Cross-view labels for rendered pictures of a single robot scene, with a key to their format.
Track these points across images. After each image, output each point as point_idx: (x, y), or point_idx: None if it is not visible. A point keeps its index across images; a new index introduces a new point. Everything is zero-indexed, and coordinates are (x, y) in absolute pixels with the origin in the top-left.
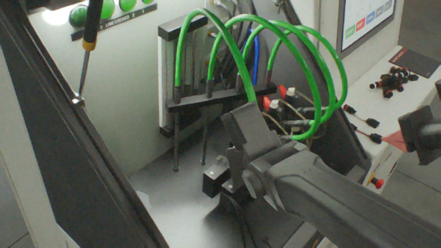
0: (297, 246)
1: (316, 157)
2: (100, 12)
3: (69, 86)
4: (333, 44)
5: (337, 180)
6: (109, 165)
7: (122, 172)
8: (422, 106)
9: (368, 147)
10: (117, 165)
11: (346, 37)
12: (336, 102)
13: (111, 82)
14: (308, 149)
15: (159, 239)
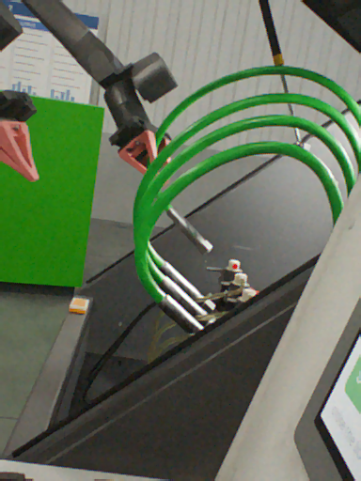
0: (60, 342)
1: (88, 29)
2: (264, 23)
3: (311, 136)
4: (329, 347)
5: (70, 10)
6: (242, 178)
7: (234, 187)
8: (11, 91)
9: (21, 466)
10: (241, 183)
11: (352, 381)
12: (165, 352)
13: None
14: (97, 39)
15: (174, 226)
